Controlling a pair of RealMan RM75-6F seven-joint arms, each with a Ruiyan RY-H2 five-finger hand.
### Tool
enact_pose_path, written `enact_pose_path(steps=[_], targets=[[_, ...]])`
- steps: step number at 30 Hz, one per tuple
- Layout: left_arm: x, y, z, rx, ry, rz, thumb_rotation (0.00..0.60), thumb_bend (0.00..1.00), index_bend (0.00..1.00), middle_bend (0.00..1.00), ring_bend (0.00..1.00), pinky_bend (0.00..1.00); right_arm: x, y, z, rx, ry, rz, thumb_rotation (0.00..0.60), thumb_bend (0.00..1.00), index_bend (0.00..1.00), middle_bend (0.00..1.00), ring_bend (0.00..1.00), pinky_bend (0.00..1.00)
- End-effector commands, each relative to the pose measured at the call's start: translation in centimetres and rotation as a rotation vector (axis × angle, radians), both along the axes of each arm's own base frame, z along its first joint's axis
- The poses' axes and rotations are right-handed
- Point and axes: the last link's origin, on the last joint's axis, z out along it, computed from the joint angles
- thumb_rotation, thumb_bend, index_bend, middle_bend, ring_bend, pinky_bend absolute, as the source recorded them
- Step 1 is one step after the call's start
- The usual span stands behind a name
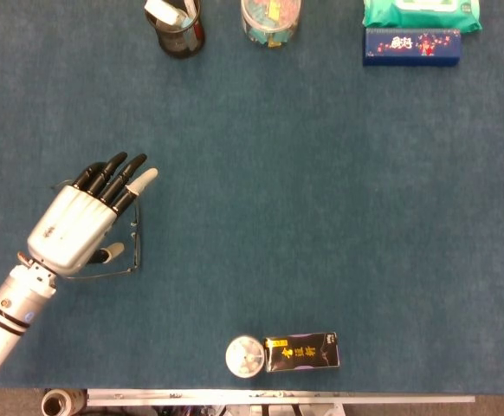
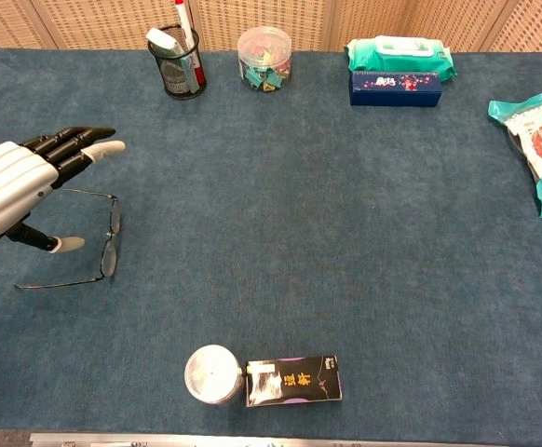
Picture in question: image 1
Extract brown tape roll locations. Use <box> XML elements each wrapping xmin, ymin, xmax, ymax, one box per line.
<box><xmin>41</xmin><ymin>388</ymin><xmax>89</xmax><ymax>416</ymax></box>

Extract clear jar of binder clips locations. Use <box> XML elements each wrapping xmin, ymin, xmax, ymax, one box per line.
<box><xmin>240</xmin><ymin>0</ymin><xmax>303</xmax><ymax>49</ymax></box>

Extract teal pen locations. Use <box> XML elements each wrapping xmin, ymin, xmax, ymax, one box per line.
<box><xmin>178</xmin><ymin>12</ymin><xmax>199</xmax><ymax>51</ymax></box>

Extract round silver lidded tin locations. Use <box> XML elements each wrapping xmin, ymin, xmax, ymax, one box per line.
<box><xmin>224</xmin><ymin>334</ymin><xmax>267</xmax><ymax>380</ymax></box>

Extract dark blue printed box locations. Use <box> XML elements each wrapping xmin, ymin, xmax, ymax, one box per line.
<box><xmin>362</xmin><ymin>27</ymin><xmax>462</xmax><ymax>68</ymax></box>

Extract black mesh pen holder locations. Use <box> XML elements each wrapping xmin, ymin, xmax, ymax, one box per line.
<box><xmin>144</xmin><ymin>0</ymin><xmax>206</xmax><ymax>60</ymax></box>

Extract thin-framed eyeglasses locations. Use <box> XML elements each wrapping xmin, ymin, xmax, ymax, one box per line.
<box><xmin>51</xmin><ymin>179</ymin><xmax>142</xmax><ymax>281</ymax></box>

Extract red white marker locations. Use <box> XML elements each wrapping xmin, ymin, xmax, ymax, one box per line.
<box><xmin>185</xmin><ymin>0</ymin><xmax>204</xmax><ymax>51</ymax></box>

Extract black box gold characters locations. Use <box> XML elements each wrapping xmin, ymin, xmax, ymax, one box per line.
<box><xmin>263</xmin><ymin>331</ymin><xmax>340</xmax><ymax>374</ymax></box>

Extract white eraser block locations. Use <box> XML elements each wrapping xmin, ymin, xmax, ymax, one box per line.
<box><xmin>144</xmin><ymin>0</ymin><xmax>182</xmax><ymax>25</ymax></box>

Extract silver metal rail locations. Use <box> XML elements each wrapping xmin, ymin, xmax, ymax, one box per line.
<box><xmin>86</xmin><ymin>388</ymin><xmax>476</xmax><ymax>408</ymax></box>

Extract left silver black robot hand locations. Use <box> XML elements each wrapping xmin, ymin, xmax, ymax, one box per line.
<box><xmin>26</xmin><ymin>152</ymin><xmax>159</xmax><ymax>278</ymax></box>

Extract green wet wipes pack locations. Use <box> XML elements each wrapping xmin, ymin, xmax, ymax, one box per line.
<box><xmin>361</xmin><ymin>0</ymin><xmax>483</xmax><ymax>34</ymax></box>

